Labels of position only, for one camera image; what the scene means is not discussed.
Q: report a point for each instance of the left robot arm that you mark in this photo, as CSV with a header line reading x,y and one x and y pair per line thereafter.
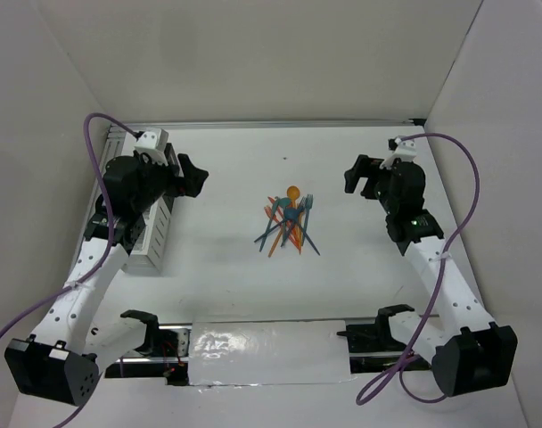
x,y
64,356

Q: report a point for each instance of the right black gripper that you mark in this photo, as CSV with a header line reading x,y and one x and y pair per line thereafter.
x,y
365,167

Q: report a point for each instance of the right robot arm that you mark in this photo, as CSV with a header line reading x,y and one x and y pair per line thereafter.
x,y
470,352

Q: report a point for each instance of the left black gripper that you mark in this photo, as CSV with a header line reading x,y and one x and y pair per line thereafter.
x,y
194,176

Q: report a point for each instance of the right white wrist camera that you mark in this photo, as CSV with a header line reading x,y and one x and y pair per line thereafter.
x,y
400,151

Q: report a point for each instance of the teal plastic fork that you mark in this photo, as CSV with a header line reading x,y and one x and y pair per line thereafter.
x,y
303,218

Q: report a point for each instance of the white utensil caddy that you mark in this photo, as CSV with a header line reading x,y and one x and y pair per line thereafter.
x,y
146,258

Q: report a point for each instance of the blue plastic knife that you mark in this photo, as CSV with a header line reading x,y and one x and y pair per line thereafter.
x,y
269,230

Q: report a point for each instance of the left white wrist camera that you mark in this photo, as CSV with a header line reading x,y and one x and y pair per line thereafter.
x,y
152,140

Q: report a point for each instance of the blue plastic spoon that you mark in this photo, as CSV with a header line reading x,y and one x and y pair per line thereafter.
x,y
290,221

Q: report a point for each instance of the yellow plastic spoon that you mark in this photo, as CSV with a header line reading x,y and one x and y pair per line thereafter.
x,y
293,192

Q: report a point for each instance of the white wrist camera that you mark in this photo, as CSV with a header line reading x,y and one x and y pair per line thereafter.
x,y
152,140
400,151

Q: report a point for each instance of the blue plastic fork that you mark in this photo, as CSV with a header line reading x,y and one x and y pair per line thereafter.
x,y
311,243

